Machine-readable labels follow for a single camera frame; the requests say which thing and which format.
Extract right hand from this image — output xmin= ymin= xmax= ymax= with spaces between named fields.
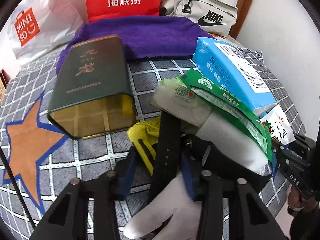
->
xmin=287 ymin=186 xmax=318 ymax=212

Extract brown wooden door frame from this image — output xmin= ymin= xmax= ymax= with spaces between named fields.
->
xmin=229 ymin=0 xmax=253 ymax=39

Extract white Miniso plastic bag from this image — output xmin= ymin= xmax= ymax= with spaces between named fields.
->
xmin=3 ymin=0 xmax=84 ymax=62

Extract green wet wipes packet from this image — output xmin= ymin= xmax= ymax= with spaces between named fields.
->
xmin=181 ymin=69 xmax=273 ymax=161

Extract dark green tin box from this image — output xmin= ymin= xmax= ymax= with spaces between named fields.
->
xmin=48 ymin=35 xmax=136 ymax=140

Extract white snack packet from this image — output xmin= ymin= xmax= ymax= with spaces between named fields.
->
xmin=260 ymin=104 xmax=295 ymax=145

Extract purple fleece towel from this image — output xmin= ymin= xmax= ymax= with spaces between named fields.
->
xmin=56 ymin=16 xmax=213 ymax=73

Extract blue tissue pack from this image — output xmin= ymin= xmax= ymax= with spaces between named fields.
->
xmin=193 ymin=37 xmax=277 ymax=116

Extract green tissue pack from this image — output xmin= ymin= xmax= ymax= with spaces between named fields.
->
xmin=152 ymin=77 xmax=268 ymax=175

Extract beige Nike waist bag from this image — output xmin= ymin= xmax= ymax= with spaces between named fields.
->
xmin=162 ymin=0 xmax=238 ymax=36

